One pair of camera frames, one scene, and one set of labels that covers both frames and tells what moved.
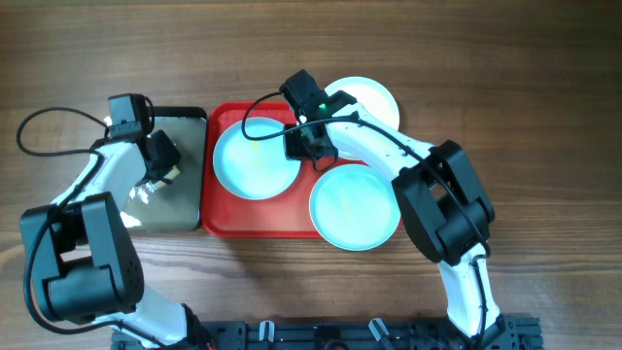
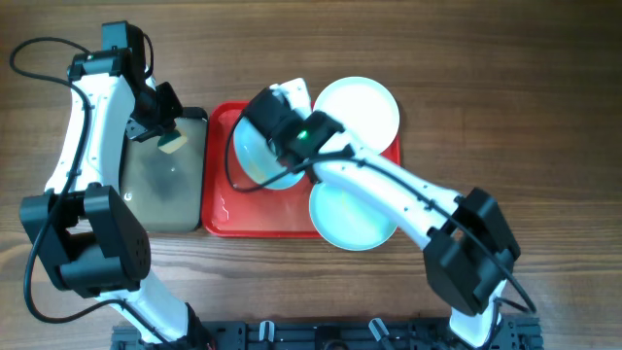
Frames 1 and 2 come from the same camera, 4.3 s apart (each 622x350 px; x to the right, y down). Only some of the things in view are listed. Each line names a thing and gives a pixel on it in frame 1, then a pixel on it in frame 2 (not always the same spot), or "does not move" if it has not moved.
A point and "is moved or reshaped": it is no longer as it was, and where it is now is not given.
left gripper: (175, 158) to (141, 130)
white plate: (375, 98) does not move
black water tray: (180, 206) does not move
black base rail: (500, 332) does not move
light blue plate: (250, 159) is moved or reshaped
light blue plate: (355, 207) does not move
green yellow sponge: (173, 173) to (171, 141)
